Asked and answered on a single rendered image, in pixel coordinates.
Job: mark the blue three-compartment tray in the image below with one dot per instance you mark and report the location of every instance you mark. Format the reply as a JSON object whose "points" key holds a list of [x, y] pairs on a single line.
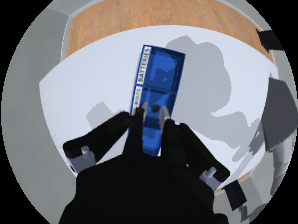
{"points": [[164, 74]]}

